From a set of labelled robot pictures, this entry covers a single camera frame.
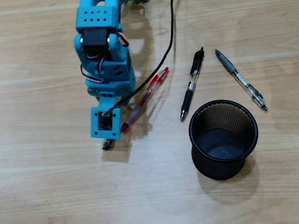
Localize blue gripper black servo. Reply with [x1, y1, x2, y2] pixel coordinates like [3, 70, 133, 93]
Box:
[83, 56, 139, 109]

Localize red retractable pen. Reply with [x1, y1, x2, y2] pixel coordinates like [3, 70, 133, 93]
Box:
[114, 66, 176, 134]

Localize clear pen with black cap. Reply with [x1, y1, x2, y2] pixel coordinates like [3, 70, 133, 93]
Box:
[101, 138, 114, 151]

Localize black grip retractable pen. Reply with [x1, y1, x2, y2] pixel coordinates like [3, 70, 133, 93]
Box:
[172, 46, 212, 122]

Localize grey grip retractable pen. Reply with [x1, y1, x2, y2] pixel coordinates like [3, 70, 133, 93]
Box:
[214, 44, 269, 117]

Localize black mesh pen holder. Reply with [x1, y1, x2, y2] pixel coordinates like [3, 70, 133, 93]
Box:
[185, 95, 264, 184]

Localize red white black servo wires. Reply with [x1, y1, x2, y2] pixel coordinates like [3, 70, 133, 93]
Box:
[114, 30, 130, 49]
[79, 53, 109, 85]

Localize blue wrist camera module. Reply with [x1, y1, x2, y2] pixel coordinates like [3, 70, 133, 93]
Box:
[87, 104, 124, 143]

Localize black camera cable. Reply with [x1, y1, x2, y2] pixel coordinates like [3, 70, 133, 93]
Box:
[93, 0, 198, 115]

